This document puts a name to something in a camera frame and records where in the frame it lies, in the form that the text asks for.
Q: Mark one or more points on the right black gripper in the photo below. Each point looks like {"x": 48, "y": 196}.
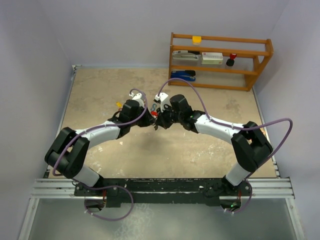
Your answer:
{"x": 161, "y": 119}

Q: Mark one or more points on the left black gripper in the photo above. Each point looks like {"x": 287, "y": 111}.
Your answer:
{"x": 148, "y": 120}

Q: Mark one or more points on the blue S carabiner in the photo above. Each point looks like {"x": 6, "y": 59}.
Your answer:
{"x": 153, "y": 108}

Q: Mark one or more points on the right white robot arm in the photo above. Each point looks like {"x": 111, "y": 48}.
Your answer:
{"x": 251, "y": 147}

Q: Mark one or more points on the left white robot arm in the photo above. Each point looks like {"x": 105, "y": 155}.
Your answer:
{"x": 68, "y": 151}

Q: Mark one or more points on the blue stapler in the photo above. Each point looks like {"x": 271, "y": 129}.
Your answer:
{"x": 187, "y": 75}

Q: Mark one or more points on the grey stapler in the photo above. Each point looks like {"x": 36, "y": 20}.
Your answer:
{"x": 186, "y": 55}

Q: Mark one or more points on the white cardboard box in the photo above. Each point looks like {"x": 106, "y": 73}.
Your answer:
{"x": 212, "y": 58}

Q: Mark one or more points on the red black stamp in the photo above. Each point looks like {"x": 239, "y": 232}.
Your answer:
{"x": 231, "y": 61}

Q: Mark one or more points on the yellow lid jar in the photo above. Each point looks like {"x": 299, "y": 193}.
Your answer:
{"x": 196, "y": 40}

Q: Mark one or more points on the wooden shelf rack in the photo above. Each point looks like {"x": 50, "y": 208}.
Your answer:
{"x": 246, "y": 57}

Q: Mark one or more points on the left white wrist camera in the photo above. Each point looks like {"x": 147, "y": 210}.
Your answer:
{"x": 138, "y": 97}

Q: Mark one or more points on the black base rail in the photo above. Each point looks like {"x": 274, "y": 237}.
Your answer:
{"x": 211, "y": 192}

